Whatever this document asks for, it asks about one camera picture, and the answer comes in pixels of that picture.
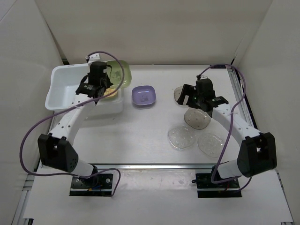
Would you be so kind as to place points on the purple panda plate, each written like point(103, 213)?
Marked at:
point(143, 95)

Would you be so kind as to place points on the clear textured plate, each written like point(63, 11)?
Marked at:
point(181, 137)
point(210, 144)

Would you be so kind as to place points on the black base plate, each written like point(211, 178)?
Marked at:
point(207, 189)
point(97, 186)

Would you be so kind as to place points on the clear textured plate right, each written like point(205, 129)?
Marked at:
point(210, 144)

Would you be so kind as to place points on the smoky clear plate middle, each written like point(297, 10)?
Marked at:
point(197, 119)

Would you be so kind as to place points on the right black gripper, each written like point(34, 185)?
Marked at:
point(188, 90)

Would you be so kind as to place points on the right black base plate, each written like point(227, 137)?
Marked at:
point(207, 189)

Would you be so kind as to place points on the smoky clear plate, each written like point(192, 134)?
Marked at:
point(197, 119)
point(177, 93)

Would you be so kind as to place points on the clear textured plate left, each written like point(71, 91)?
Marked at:
point(181, 137)

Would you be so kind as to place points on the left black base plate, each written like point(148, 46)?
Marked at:
point(97, 186)

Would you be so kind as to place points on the white plastic bin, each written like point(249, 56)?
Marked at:
point(65, 81)

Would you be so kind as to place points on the light green panda plate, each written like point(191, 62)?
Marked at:
point(110, 98)

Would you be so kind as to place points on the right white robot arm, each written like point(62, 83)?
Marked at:
point(257, 152)

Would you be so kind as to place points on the smoky clear plate far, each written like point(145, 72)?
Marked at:
point(177, 93)

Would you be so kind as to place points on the yellow panda plate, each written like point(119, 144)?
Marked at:
point(110, 93)

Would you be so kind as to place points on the aluminium frame rail front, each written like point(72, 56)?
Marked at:
point(158, 166)

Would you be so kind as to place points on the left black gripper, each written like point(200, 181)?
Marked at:
point(108, 82)

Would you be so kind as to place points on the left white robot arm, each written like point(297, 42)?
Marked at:
point(56, 148)

